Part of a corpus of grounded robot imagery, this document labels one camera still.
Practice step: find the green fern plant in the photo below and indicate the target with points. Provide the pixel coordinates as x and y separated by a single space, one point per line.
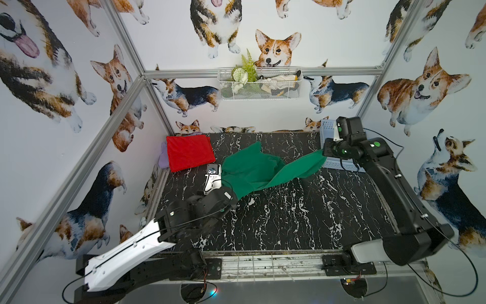
244 73

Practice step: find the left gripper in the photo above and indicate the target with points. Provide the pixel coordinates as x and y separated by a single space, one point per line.
226 196

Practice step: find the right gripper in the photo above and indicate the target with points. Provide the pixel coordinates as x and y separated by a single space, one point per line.
326 147

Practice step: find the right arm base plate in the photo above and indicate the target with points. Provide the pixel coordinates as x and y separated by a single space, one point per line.
344 264

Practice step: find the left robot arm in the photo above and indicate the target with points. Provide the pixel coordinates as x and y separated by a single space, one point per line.
110 277

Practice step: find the cream cloth items in basket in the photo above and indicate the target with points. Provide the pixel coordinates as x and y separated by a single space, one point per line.
281 84

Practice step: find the aluminium front rail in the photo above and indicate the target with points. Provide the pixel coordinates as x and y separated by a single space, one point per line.
266 266

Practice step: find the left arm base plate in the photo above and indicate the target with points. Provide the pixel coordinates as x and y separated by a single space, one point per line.
210 269

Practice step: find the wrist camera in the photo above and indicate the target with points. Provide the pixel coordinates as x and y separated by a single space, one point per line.
337 136
213 178

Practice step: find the white wire wall basket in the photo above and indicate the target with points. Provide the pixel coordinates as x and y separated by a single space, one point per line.
252 91

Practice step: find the aluminium frame back bar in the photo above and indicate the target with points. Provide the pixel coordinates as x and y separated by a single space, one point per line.
307 71

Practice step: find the green t-shirt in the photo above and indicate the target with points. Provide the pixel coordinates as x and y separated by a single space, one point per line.
250 170

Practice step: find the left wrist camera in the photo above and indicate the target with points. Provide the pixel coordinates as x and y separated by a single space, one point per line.
213 178

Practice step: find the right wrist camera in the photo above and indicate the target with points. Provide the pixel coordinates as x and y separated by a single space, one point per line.
337 136

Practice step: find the aluminium frame left bar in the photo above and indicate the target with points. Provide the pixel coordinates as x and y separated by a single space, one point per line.
23 260

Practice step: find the light blue plastic basket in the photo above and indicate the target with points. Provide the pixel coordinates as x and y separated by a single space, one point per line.
327 131

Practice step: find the folded lilac t-shirt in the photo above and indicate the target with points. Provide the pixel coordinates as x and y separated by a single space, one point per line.
163 161

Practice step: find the folded red t-shirt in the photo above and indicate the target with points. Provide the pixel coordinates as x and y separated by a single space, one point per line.
189 152

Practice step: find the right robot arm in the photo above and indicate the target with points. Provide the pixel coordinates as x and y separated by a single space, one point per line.
418 234

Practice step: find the aluminium frame bar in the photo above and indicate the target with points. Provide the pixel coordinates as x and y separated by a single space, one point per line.
307 71
23 260

